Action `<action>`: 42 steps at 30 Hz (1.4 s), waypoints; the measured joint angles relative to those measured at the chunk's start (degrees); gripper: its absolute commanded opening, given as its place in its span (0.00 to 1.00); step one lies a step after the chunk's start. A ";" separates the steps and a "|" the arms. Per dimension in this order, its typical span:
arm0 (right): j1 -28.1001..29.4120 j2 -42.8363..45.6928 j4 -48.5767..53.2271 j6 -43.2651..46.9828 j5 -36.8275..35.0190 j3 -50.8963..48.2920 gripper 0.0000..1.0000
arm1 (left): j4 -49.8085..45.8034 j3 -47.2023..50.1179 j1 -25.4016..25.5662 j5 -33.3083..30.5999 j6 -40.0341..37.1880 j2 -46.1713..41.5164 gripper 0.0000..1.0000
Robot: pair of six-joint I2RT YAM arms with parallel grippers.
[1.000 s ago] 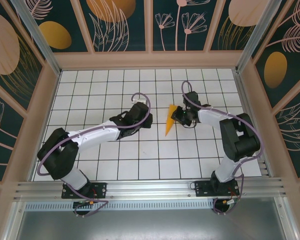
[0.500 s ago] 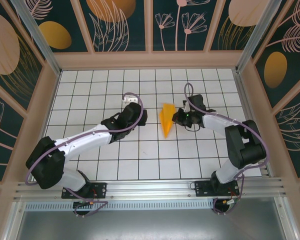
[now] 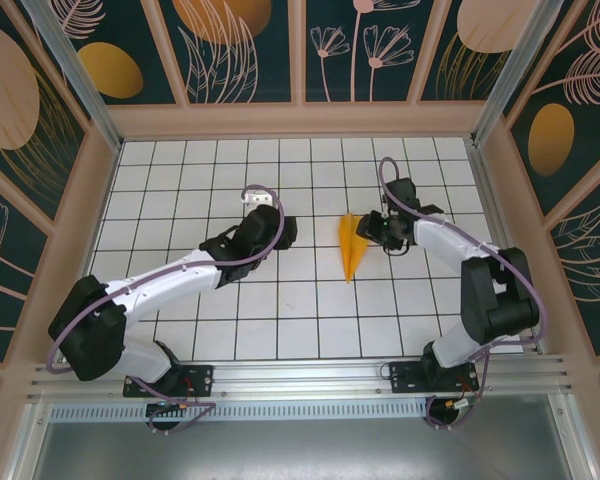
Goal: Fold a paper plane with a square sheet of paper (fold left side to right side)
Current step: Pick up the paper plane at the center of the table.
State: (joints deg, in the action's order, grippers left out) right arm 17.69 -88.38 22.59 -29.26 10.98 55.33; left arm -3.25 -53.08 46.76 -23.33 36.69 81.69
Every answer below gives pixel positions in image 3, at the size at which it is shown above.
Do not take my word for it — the yellow paper sheet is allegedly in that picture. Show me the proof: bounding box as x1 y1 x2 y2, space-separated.
338 211 370 285

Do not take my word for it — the grey metal sheet panel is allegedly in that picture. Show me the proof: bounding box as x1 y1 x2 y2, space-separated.
29 418 576 480

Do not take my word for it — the small controller circuit board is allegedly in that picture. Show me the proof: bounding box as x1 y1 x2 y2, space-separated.
145 398 190 416
442 394 482 414

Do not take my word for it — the aluminium side rail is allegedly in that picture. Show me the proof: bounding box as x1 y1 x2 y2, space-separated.
467 139 540 355

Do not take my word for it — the aluminium mounting rail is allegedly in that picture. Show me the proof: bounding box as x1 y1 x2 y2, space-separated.
27 353 577 402

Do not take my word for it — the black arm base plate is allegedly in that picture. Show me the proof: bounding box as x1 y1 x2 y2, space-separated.
388 359 479 395
122 363 216 399

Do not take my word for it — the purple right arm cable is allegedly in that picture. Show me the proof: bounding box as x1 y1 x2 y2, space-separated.
378 156 551 432

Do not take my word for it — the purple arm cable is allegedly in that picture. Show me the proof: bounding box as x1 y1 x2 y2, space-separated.
46 183 287 437
378 156 551 432

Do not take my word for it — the slotted cable duct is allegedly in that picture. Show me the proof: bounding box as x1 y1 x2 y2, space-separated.
49 402 431 422

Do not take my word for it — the aluminium corner post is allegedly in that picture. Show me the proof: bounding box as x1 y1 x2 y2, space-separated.
21 0 125 153
471 0 581 147

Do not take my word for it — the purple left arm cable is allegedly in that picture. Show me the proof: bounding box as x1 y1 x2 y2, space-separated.
46 183 287 437

